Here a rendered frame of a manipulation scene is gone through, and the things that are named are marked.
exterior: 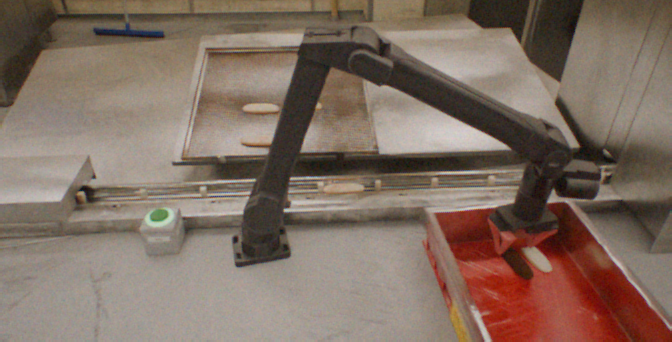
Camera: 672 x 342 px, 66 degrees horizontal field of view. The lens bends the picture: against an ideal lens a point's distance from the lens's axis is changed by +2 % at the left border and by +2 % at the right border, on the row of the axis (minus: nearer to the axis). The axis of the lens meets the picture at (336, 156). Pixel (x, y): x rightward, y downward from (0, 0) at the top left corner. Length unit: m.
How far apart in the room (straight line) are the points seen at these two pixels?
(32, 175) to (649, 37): 1.38
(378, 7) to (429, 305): 3.81
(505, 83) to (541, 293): 0.72
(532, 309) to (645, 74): 0.56
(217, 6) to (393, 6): 1.61
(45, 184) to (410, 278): 0.82
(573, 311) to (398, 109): 0.68
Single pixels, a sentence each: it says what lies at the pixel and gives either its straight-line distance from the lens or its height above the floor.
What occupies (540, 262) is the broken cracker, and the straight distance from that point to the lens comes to 1.16.
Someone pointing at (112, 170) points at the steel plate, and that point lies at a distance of 1.47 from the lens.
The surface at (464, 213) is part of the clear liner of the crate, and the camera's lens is 1.10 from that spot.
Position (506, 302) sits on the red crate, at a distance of 1.07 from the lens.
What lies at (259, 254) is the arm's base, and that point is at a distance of 1.09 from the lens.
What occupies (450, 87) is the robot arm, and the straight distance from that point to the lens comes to 0.86.
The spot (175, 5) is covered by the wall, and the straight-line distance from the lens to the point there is 5.04.
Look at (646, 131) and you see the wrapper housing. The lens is 1.28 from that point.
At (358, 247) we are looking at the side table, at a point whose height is 0.82.
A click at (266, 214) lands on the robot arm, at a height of 0.96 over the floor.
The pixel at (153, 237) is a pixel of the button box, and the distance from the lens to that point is 1.14.
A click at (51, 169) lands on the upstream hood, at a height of 0.92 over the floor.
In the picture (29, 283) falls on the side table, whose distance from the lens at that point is 1.23.
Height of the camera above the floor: 1.61
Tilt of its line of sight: 34 degrees down
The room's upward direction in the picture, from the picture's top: straight up
